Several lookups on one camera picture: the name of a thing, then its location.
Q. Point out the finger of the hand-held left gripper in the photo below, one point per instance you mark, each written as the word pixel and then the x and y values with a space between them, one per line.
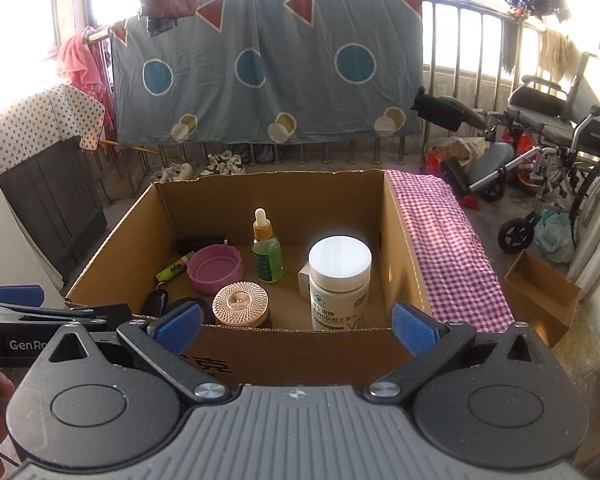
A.
pixel 17 295
pixel 40 316

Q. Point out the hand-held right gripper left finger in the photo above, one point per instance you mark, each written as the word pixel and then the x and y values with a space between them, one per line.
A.
pixel 177 327

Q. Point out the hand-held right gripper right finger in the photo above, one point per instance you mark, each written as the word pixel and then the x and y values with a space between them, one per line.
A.
pixel 417 330

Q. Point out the black car key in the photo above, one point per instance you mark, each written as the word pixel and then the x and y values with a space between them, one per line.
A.
pixel 155 302

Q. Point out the rose gold lidded jar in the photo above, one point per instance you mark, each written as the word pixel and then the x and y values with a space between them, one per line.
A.
pixel 241 305

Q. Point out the pink plastic bowl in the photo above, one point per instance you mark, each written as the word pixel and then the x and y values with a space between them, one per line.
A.
pixel 215 270

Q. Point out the white pill bottle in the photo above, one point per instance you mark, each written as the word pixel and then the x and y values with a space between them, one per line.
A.
pixel 337 285

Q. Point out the green dropper bottle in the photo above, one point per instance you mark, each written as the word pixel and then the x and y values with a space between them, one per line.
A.
pixel 267 260

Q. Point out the large cardboard box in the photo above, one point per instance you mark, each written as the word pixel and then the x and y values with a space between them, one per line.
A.
pixel 300 355

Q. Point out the small white box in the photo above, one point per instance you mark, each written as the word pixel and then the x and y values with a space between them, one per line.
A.
pixel 304 280

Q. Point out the green tube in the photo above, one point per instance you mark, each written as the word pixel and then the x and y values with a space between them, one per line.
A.
pixel 172 270

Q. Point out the black cylinder bottle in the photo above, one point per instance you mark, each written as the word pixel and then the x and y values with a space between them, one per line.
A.
pixel 200 246

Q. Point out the purple checked tablecloth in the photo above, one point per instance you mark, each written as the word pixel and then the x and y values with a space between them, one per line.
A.
pixel 445 250

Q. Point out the dark grey cabinet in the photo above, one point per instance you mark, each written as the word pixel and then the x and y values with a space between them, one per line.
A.
pixel 50 210

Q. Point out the small cardboard box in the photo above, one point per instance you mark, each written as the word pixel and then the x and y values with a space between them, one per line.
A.
pixel 540 300

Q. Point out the black plastic footrest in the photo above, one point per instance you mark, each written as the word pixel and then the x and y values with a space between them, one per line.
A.
pixel 455 175

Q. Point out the pale green plastic bag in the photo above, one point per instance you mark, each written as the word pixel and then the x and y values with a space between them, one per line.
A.
pixel 555 235

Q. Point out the red plastic bag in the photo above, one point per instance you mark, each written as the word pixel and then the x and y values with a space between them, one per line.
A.
pixel 434 162

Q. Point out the white star-print cloth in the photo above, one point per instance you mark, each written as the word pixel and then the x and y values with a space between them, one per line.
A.
pixel 40 120

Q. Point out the grey padded rest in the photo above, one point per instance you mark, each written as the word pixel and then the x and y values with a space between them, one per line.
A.
pixel 490 165

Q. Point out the yellow pole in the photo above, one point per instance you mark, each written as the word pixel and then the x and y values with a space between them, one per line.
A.
pixel 130 149

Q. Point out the beige woven bag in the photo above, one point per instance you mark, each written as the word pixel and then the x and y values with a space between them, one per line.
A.
pixel 455 149

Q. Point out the red plastic object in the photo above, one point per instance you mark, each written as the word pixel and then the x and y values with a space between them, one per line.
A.
pixel 525 145

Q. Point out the black padded rest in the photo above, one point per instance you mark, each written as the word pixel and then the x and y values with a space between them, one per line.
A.
pixel 445 110

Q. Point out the pink hanging clothes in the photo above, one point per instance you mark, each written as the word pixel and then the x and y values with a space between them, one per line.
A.
pixel 80 70

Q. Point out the wheelchair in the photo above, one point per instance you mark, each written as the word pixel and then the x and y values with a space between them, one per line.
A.
pixel 545 110

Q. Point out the blue sheet with circles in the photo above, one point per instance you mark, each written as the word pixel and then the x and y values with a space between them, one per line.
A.
pixel 280 85

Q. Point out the metal balcony railing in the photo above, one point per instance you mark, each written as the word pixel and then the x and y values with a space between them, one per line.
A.
pixel 459 50

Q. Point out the beige fringed cloth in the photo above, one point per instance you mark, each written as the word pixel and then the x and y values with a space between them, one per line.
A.
pixel 555 52

